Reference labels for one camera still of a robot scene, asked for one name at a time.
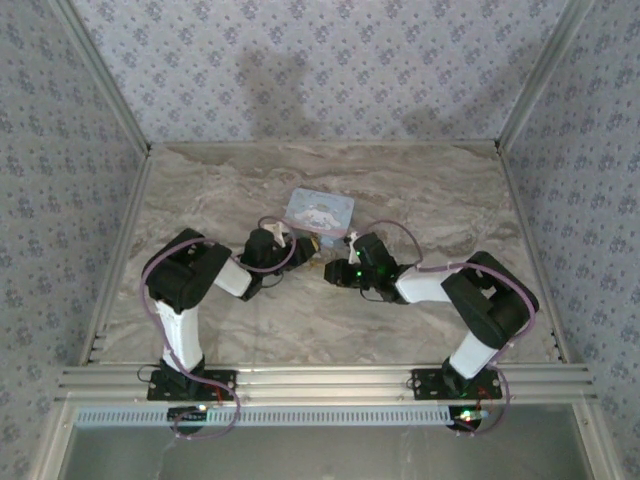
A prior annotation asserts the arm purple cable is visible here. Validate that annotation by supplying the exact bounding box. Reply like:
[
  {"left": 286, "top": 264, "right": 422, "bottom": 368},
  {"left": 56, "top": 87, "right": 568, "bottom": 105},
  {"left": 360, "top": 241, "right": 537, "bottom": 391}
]
[
  {"left": 139, "top": 214, "right": 299, "bottom": 442},
  {"left": 370, "top": 219, "right": 541, "bottom": 439}
]

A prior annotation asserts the aluminium corner post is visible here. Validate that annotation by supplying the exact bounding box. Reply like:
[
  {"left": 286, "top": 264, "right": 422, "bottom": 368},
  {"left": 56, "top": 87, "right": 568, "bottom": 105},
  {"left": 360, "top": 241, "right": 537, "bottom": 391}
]
[
  {"left": 49, "top": 0, "right": 153, "bottom": 154},
  {"left": 496, "top": 0, "right": 597, "bottom": 150}
]

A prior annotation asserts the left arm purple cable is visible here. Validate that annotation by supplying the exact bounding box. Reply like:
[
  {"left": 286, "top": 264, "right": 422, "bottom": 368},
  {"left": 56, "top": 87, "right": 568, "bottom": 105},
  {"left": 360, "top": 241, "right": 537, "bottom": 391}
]
[{"left": 139, "top": 214, "right": 299, "bottom": 442}]

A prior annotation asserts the aluminium table side rail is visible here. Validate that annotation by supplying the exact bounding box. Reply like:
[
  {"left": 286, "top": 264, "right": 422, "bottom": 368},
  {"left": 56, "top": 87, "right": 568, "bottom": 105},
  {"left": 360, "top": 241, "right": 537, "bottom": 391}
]
[
  {"left": 497, "top": 147, "right": 570, "bottom": 365},
  {"left": 79, "top": 148, "right": 154, "bottom": 365}
]

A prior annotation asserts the blue cartoon tin box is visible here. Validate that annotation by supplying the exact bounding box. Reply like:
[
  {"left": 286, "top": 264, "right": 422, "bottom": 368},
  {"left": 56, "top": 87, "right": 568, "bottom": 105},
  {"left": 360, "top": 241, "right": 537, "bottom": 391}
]
[{"left": 286, "top": 186, "right": 357, "bottom": 250}]

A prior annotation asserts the grey slotted cable duct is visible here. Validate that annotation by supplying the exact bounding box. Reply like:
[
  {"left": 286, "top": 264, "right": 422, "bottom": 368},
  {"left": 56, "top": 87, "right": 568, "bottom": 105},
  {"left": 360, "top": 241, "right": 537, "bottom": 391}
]
[{"left": 74, "top": 405, "right": 451, "bottom": 429}]

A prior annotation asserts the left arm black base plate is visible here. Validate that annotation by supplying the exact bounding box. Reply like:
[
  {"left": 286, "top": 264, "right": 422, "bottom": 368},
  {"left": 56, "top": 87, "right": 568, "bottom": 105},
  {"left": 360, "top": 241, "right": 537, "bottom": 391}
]
[{"left": 147, "top": 368, "right": 237, "bottom": 401}]

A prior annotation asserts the long aluminium frame rail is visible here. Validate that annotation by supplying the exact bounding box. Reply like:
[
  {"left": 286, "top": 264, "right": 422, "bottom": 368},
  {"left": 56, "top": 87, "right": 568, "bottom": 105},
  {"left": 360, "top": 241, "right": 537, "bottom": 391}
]
[{"left": 55, "top": 363, "right": 597, "bottom": 402}]

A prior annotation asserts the steel sheet panel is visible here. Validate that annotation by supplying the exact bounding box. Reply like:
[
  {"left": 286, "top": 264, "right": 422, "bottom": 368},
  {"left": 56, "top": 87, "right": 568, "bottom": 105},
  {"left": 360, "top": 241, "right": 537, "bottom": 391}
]
[{"left": 59, "top": 424, "right": 596, "bottom": 480}]

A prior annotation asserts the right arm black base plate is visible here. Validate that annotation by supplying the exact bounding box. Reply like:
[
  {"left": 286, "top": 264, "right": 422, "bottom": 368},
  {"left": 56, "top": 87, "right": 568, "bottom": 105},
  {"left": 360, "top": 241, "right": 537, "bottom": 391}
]
[{"left": 410, "top": 368, "right": 503, "bottom": 401}]

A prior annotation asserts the black controller board with LED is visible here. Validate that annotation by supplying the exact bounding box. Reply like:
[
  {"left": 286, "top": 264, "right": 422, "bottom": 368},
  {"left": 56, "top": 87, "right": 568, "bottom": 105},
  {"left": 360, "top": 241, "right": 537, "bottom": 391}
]
[
  {"left": 167, "top": 405, "right": 210, "bottom": 434},
  {"left": 448, "top": 405, "right": 490, "bottom": 432}
]

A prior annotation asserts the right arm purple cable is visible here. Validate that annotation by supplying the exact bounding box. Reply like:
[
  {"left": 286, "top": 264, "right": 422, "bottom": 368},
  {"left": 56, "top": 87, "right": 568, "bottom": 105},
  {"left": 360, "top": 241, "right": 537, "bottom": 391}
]
[{"left": 370, "top": 219, "right": 541, "bottom": 439}]

